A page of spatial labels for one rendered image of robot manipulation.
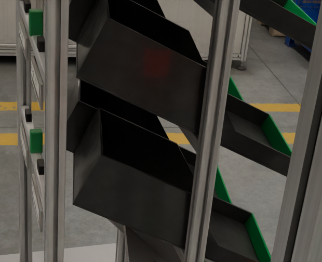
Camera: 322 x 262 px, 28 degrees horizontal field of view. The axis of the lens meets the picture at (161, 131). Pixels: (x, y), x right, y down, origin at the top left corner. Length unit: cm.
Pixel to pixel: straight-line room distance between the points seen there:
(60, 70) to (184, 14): 416
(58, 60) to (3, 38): 409
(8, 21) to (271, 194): 227
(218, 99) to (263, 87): 404
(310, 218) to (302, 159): 2
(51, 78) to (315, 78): 41
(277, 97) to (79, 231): 209
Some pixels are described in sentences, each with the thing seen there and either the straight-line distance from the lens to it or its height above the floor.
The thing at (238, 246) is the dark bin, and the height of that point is 120.
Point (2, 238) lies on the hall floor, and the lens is 295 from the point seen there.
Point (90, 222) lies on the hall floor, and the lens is 304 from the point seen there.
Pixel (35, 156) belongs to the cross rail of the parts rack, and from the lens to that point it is 86.
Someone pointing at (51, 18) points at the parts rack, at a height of 155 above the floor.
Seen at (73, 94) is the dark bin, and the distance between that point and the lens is 93.
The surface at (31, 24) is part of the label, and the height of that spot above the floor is 149.
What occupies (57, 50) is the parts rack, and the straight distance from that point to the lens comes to 63.
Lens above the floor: 173
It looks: 26 degrees down
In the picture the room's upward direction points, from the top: 5 degrees clockwise
